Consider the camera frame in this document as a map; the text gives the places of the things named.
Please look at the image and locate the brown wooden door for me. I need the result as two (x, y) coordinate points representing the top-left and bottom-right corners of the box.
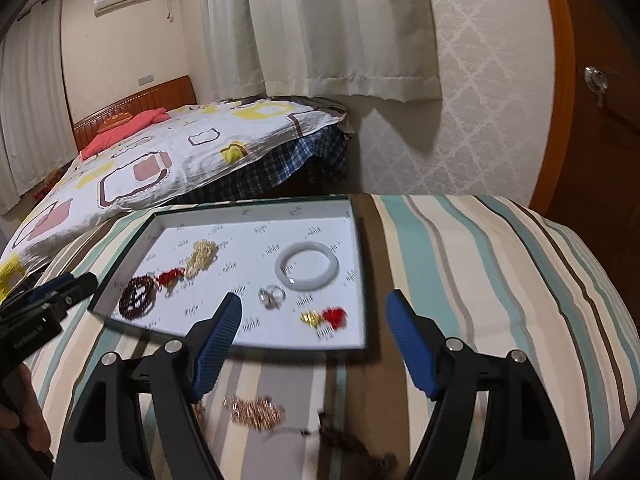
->
(529, 0), (640, 243)

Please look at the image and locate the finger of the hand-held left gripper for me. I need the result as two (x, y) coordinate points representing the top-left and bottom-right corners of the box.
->
(49, 272), (99, 312)
(25, 274), (77, 303)

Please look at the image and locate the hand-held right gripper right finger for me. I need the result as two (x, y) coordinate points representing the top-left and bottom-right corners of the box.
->
(386, 289), (588, 480)

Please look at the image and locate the blue plaid bed sheet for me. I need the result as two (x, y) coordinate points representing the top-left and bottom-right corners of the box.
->
(187, 124), (351, 202)

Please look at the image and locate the dark red bead bracelet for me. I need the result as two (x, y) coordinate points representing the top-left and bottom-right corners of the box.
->
(118, 267), (182, 319)

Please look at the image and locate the white striped curtain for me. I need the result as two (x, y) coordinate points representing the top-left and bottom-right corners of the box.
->
(0, 0), (77, 217)

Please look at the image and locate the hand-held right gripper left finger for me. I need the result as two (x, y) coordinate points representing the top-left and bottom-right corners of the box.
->
(52, 292), (243, 480)

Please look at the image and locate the person's left hand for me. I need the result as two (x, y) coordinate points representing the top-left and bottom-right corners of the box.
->
(0, 362), (53, 467)

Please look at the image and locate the striped cloth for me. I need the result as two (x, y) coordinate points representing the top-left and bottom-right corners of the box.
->
(27, 192), (640, 480)

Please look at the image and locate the small red embroidered cushion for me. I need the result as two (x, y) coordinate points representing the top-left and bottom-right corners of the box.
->
(97, 112), (134, 134)

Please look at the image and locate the red pillow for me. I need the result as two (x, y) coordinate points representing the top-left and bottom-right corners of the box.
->
(80, 107), (169, 161)

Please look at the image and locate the pale jade bangle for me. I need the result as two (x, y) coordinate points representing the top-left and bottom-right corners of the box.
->
(276, 241), (341, 291)

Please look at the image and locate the cream pearl bracelet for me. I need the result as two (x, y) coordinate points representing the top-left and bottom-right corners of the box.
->
(184, 239), (221, 281)

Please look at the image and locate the wooden headboard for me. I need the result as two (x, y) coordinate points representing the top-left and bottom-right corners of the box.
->
(73, 75), (196, 153)

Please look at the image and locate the gold charm with red tassel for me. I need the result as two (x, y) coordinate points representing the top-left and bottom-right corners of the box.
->
(299, 306), (349, 332)

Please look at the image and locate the silver pearl ring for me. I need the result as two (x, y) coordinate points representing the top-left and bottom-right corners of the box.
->
(257, 284), (287, 309)

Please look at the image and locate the bed with patterned quilt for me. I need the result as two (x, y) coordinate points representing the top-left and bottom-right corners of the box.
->
(0, 100), (349, 273)

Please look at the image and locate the green tray with white lining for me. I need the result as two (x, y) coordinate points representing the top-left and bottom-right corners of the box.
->
(88, 194), (372, 352)

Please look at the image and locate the silver door lock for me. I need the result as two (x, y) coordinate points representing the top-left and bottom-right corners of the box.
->
(584, 65), (609, 107)

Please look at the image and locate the dark curtain rod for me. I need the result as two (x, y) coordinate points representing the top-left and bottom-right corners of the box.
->
(15, 0), (66, 23)

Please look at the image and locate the dark carved pendant with cord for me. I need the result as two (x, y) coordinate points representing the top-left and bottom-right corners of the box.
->
(262, 409), (398, 468)

